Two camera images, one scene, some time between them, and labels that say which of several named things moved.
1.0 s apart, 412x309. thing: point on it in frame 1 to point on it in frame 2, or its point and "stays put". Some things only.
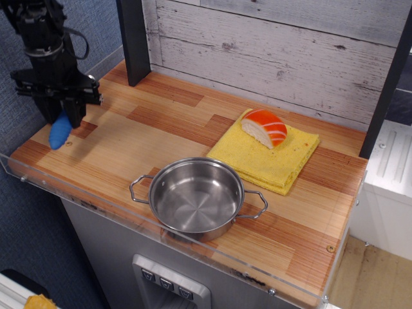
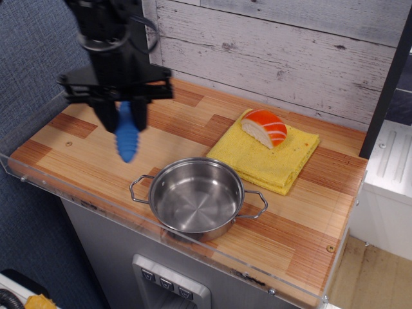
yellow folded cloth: [274, 168] stays put
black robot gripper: [57, 75] to [121, 74]
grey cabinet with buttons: [134, 266] stays put
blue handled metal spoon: [60, 131] to [127, 132]
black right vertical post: [381, 114] stays put
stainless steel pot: [197, 199] stays put
